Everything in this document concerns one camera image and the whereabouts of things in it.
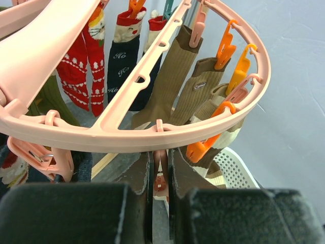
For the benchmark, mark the pink round clip hanger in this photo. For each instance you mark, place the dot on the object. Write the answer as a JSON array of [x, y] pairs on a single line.
[[35, 37]]

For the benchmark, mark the maroon olive striped sock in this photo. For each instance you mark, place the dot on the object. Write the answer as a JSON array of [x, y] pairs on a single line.
[[49, 98]]

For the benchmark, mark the white laundry basket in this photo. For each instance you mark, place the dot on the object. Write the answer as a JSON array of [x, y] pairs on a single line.
[[234, 170]]

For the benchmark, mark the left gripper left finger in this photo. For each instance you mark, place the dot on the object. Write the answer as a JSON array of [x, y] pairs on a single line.
[[83, 212]]

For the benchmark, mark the navy hanging sock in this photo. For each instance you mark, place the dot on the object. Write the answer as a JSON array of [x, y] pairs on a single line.
[[124, 50]]

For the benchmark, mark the red christmas sock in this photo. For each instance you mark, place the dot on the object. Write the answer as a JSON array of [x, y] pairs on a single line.
[[82, 69]]

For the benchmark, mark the pink clip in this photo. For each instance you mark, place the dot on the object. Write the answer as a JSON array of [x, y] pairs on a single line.
[[161, 180], [55, 161]]

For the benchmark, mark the olive brown ribbed sock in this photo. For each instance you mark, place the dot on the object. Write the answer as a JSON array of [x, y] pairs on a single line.
[[182, 84]]

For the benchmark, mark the navy christmas sock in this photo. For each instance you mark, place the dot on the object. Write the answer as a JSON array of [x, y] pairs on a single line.
[[14, 170]]

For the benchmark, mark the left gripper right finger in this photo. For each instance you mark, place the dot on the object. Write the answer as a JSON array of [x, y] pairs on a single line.
[[199, 212]]

